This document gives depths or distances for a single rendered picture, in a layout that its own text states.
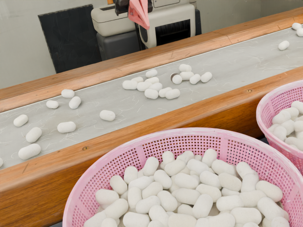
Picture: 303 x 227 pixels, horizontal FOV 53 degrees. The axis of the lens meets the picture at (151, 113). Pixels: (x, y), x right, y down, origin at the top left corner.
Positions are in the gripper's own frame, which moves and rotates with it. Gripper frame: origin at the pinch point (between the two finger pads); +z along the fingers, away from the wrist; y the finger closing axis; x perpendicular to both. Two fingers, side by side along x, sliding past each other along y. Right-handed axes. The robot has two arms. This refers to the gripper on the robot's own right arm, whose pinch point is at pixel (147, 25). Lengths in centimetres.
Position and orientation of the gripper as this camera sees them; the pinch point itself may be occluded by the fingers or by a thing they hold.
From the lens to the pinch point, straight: 79.2
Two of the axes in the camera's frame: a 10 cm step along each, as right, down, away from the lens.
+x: -1.2, 4.3, 9.0
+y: 9.1, -3.2, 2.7
